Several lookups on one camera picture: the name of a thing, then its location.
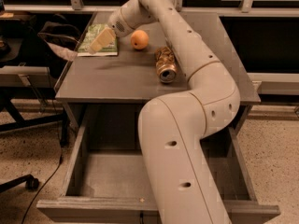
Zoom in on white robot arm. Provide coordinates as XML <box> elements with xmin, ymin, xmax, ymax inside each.
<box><xmin>100</xmin><ymin>0</ymin><xmax>240</xmax><ymax>224</ymax></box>

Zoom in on grey side desk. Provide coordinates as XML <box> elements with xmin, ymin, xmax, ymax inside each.
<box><xmin>0</xmin><ymin>66</ymin><xmax>58</xmax><ymax>88</ymax></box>

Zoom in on orange fruit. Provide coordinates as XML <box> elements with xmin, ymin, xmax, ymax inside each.
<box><xmin>131</xmin><ymin>30</ymin><xmax>150</xmax><ymax>50</ymax></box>

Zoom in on dark bag with cloth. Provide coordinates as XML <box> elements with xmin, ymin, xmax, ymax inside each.
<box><xmin>38</xmin><ymin>14</ymin><xmax>81</xmax><ymax>62</ymax></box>

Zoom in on metal window railing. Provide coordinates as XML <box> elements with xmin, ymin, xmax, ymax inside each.
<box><xmin>3</xmin><ymin>0</ymin><xmax>299</xmax><ymax>18</ymax></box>

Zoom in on green jalapeno chip bag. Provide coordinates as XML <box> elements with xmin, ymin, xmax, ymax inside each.
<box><xmin>78</xmin><ymin>23</ymin><xmax>118</xmax><ymax>57</ymax></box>

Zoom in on crushed gold soda can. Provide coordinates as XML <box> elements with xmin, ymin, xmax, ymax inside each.
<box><xmin>155</xmin><ymin>47</ymin><xmax>177</xmax><ymax>84</ymax></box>

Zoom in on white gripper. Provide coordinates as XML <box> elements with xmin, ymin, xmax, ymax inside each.
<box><xmin>88</xmin><ymin>7</ymin><xmax>133</xmax><ymax>54</ymax></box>

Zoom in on open grey top drawer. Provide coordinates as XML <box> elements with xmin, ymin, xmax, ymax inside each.
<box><xmin>37</xmin><ymin>104</ymin><xmax>280</xmax><ymax>224</ymax></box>

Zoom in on black floor cable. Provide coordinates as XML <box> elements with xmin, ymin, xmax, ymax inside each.
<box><xmin>20</xmin><ymin>121</ymin><xmax>64</xmax><ymax>224</ymax></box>

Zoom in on grey cabinet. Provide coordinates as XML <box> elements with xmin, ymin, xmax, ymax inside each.
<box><xmin>56</xmin><ymin>12</ymin><xmax>260</xmax><ymax>124</ymax></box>

